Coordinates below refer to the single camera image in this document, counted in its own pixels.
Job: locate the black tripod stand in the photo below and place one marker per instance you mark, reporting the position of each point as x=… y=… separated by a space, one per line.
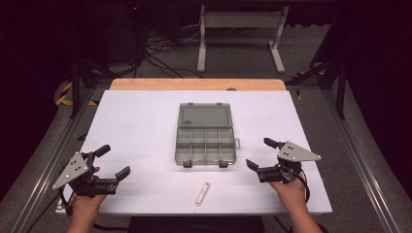
x=338 y=84
x=76 y=87

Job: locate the person's right hand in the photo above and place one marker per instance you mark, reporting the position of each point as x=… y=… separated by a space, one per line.
x=291 y=194

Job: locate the dark equipment cabinet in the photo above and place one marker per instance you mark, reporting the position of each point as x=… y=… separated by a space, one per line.
x=124 y=29

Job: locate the white table board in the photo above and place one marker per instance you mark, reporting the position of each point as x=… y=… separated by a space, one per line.
x=145 y=136

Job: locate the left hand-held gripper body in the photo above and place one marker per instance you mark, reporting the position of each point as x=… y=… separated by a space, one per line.
x=73 y=170

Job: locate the person's left hand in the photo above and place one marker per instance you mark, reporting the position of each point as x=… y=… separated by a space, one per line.
x=85 y=205

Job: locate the aluminium frame rail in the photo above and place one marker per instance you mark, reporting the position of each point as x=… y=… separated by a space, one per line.
x=359 y=161
x=48 y=161

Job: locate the grey clear plastic compartment box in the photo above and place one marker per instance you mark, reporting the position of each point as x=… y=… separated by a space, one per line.
x=204 y=136

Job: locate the yellow black hazard tape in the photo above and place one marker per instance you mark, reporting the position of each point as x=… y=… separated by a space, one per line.
x=64 y=93

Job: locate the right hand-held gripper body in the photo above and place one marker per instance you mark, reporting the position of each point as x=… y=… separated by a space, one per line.
x=296 y=154

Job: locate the white metal stand frame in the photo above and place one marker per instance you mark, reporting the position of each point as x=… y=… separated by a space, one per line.
x=241 y=20

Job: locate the small white flat stick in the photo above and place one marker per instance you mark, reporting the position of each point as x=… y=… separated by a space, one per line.
x=202 y=194

